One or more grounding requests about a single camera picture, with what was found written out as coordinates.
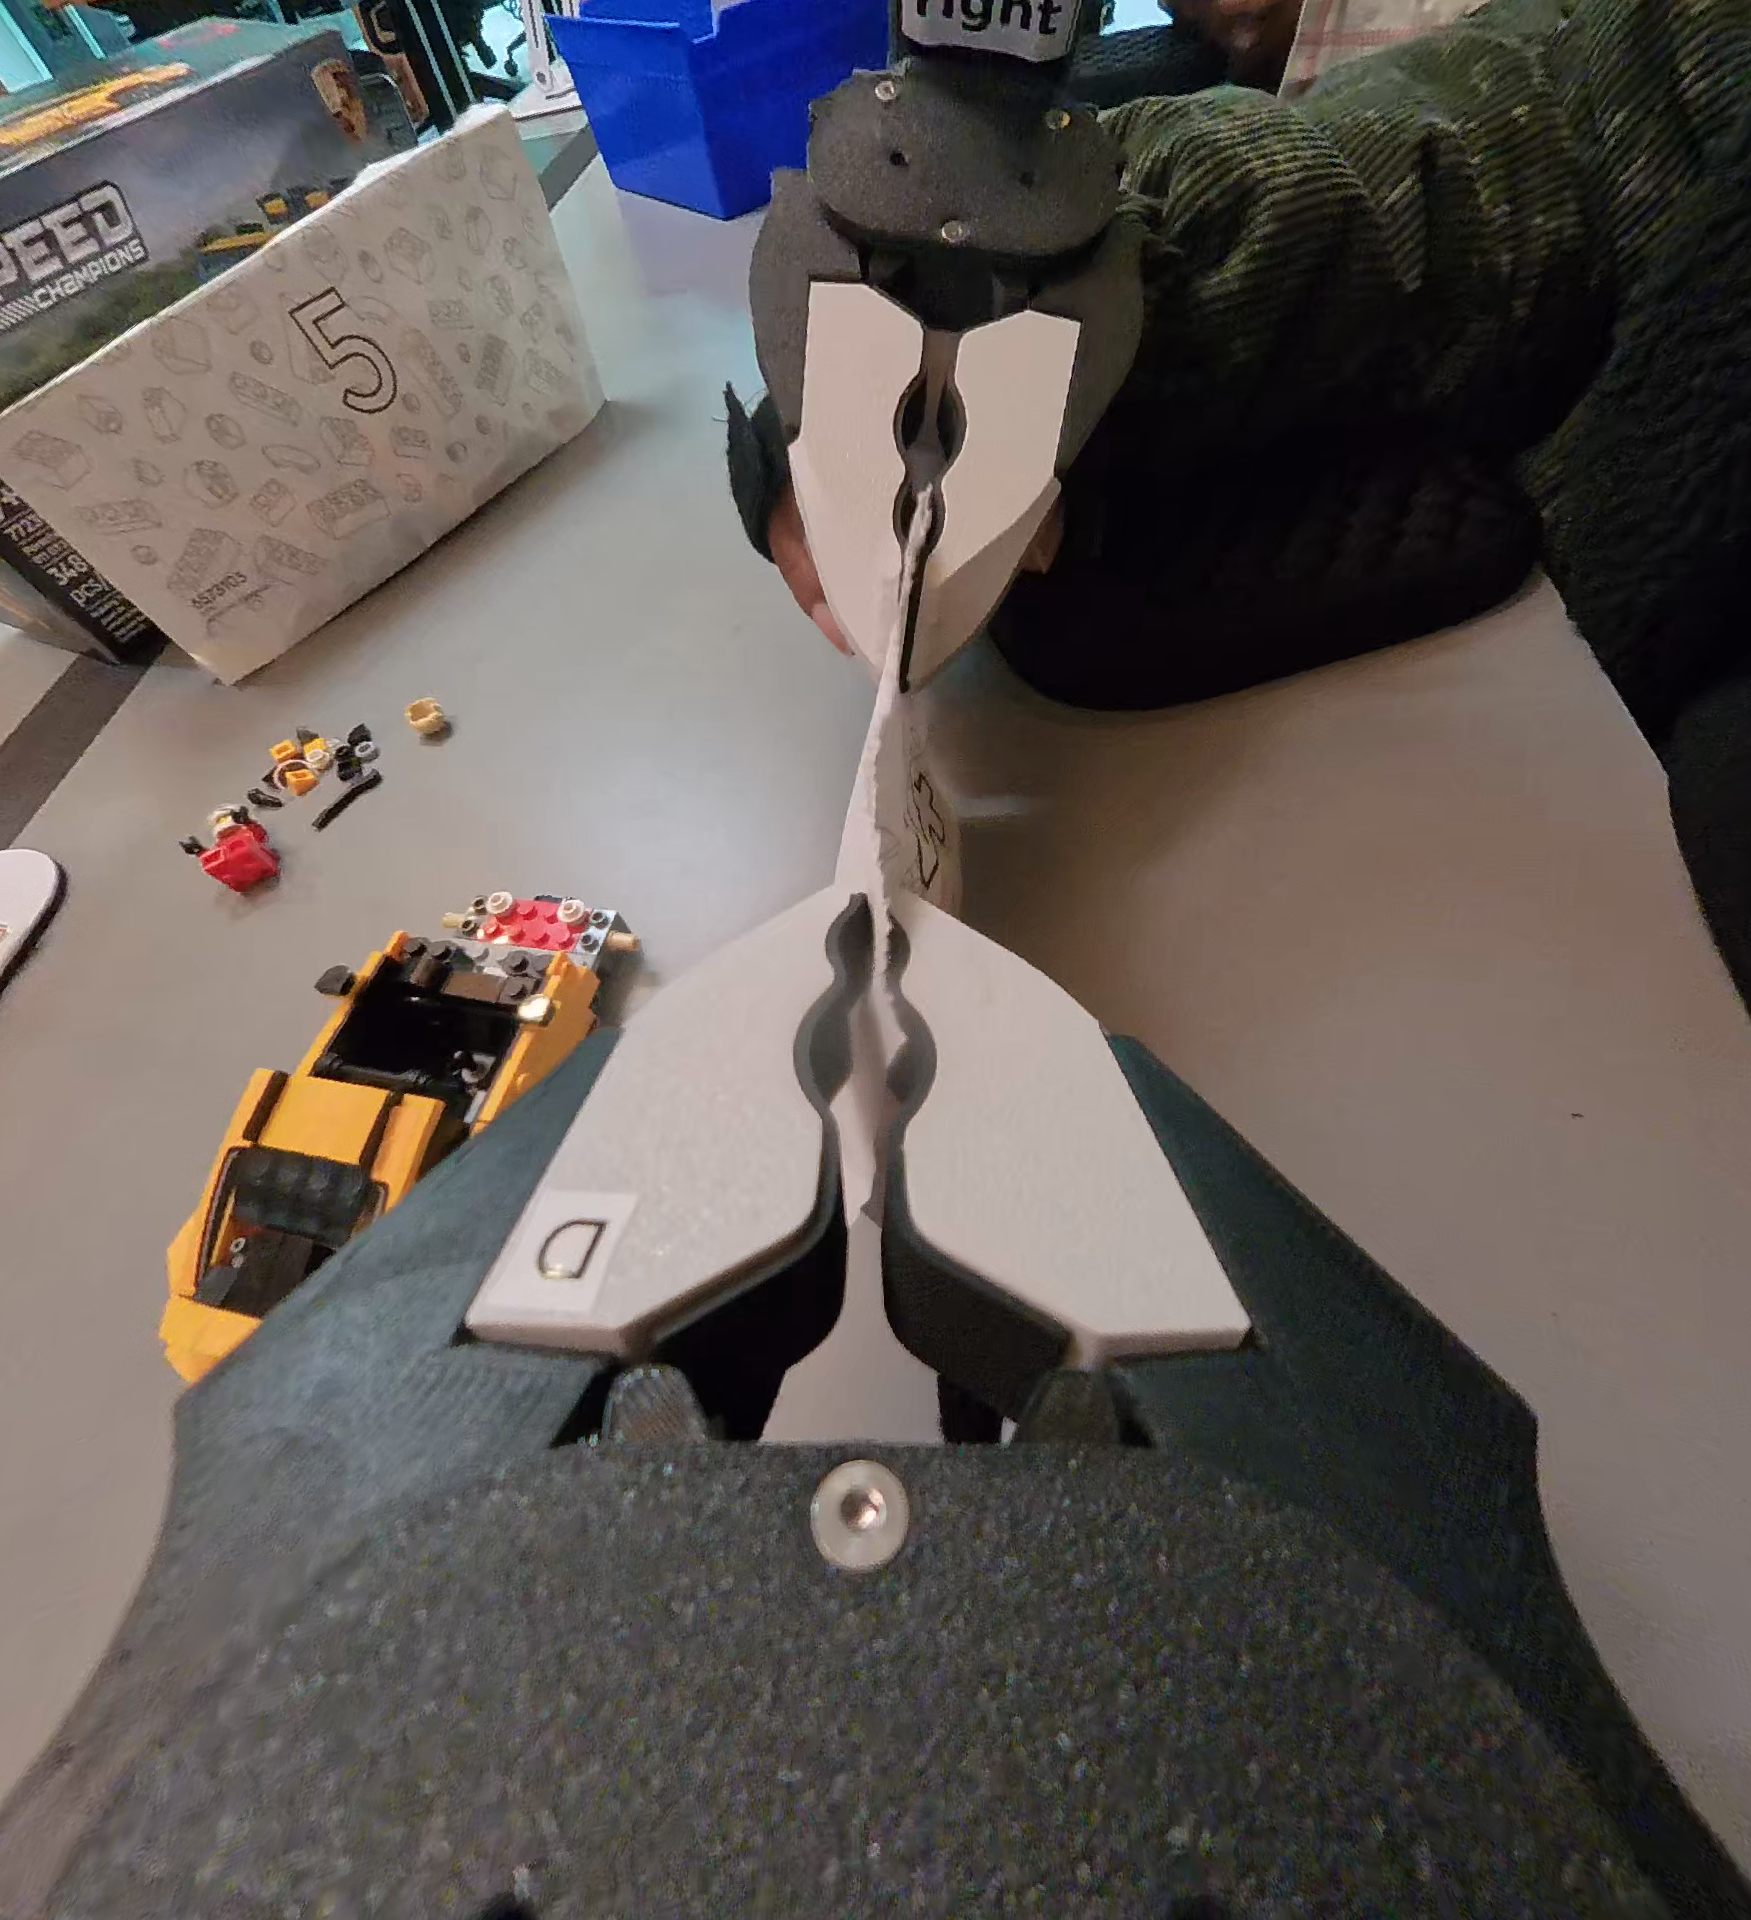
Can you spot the yellow lego car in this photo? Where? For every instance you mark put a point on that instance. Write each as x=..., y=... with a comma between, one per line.
x=321, y=1111

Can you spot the small white printed paper bag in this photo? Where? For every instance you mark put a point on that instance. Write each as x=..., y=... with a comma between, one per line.
x=889, y=810

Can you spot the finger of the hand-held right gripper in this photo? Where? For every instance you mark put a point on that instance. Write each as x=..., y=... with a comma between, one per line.
x=846, y=449
x=1009, y=449

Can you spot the cluster of small lego pieces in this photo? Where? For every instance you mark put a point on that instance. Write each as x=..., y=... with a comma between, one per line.
x=313, y=759

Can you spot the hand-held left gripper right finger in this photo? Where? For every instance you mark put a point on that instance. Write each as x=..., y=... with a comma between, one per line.
x=1040, y=1140

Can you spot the person's right hand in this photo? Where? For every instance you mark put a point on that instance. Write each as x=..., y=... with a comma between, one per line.
x=815, y=599

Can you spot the large white printed paper bag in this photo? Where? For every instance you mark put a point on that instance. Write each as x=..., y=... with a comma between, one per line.
x=291, y=419

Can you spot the blue plastic storage bin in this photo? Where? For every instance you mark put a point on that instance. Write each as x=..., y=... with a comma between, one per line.
x=709, y=105

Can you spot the black lego wrench piece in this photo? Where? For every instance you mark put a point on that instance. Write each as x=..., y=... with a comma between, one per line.
x=342, y=803

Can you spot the tan lego piece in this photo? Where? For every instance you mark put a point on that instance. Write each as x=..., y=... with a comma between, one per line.
x=429, y=719

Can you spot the dark lego set box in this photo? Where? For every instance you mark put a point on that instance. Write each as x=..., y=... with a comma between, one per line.
x=65, y=195

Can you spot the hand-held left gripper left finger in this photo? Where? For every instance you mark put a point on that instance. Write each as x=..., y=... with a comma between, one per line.
x=680, y=1140

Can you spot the red lego assembly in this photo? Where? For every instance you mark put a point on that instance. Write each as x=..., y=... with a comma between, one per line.
x=232, y=859

